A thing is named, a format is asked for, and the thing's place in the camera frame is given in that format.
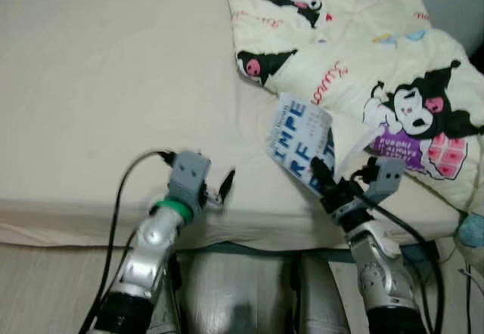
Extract silver robot leg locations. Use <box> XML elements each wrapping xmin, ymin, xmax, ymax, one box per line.
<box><xmin>291</xmin><ymin>252</ymin><xmax>352</xmax><ymax>334</ymax></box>
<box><xmin>160</xmin><ymin>252</ymin><xmax>188</xmax><ymax>334</ymax></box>

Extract black floor cable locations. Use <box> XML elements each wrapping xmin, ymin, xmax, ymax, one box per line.
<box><xmin>463</xmin><ymin>270</ymin><xmax>473</xmax><ymax>334</ymax></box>

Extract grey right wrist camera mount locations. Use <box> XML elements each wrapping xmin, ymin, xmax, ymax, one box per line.
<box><xmin>367</xmin><ymin>156</ymin><xmax>407</xmax><ymax>203</ymax></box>

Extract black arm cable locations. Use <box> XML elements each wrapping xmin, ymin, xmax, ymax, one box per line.
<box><xmin>355</xmin><ymin>168</ymin><xmax>447</xmax><ymax>334</ymax></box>
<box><xmin>79</xmin><ymin>150</ymin><xmax>176</xmax><ymax>334</ymax></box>

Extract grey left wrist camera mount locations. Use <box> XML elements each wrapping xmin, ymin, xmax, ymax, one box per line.
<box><xmin>168</xmin><ymin>151</ymin><xmax>211</xmax><ymax>206</ymax></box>

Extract white blue lettered book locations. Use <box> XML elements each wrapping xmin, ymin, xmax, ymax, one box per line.
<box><xmin>266</xmin><ymin>92</ymin><xmax>379</xmax><ymax>199</ymax></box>

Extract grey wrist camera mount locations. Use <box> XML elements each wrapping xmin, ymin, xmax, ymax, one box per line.
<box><xmin>367</xmin><ymin>156</ymin><xmax>407</xmax><ymax>203</ymax></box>
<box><xmin>168</xmin><ymin>151</ymin><xmax>211</xmax><ymax>206</ymax></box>

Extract silver left robot leg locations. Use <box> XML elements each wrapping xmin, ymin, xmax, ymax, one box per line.
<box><xmin>160</xmin><ymin>252</ymin><xmax>188</xmax><ymax>334</ymax></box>

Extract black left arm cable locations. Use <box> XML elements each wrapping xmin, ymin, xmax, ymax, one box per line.
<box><xmin>79</xmin><ymin>150</ymin><xmax>176</xmax><ymax>334</ymax></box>

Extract cream Kuromi print blanket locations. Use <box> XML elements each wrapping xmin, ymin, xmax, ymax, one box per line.
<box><xmin>227</xmin><ymin>0</ymin><xmax>484</xmax><ymax>267</ymax></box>

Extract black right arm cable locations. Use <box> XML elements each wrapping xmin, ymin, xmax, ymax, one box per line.
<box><xmin>355</xmin><ymin>168</ymin><xmax>447</xmax><ymax>334</ymax></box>

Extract silver right robot leg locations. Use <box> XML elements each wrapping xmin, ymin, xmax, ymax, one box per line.
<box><xmin>291</xmin><ymin>252</ymin><xmax>352</xmax><ymax>334</ymax></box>

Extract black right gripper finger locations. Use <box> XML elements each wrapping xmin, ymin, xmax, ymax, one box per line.
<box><xmin>310</xmin><ymin>156</ymin><xmax>338</xmax><ymax>199</ymax></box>

